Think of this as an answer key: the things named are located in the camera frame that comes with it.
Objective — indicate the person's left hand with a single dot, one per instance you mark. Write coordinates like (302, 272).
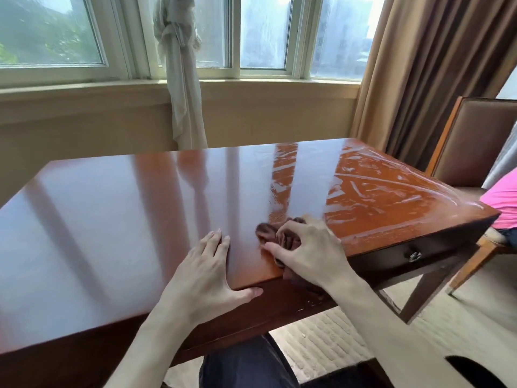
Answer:
(202, 278)

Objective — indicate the person's right hand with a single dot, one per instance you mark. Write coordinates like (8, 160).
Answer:
(315, 254)

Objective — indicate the person's right thumb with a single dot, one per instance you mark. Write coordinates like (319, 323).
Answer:
(278, 252)

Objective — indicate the person's left middle finger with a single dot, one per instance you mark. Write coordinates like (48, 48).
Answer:
(216, 244)

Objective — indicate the person's left thumb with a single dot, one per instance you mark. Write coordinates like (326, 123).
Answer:
(246, 294)

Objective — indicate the brown cleaning cloth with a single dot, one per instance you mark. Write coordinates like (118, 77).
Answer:
(286, 240)

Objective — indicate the person's left forearm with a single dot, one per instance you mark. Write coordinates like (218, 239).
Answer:
(145, 351)

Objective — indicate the person's right forearm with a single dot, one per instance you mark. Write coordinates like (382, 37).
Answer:
(387, 335)

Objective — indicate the person's left leg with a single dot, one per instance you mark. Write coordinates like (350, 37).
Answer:
(246, 363)

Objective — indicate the person's leg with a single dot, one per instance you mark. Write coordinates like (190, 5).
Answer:
(246, 363)
(476, 373)

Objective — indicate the glossy brown wooden table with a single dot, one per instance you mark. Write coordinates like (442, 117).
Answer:
(121, 218)

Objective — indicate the white tied sheer curtain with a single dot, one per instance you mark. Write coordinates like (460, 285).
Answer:
(183, 84)

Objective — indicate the beige window sill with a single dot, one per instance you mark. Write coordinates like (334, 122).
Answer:
(101, 96)

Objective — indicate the wooden chair brown upholstery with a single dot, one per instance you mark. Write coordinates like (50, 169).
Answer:
(476, 141)

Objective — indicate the white framed window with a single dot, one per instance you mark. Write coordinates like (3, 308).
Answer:
(121, 36)

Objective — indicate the person's right leg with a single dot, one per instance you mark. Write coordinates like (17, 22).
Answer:
(476, 373)

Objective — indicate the brown drape curtain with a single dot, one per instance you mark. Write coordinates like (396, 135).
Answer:
(424, 56)

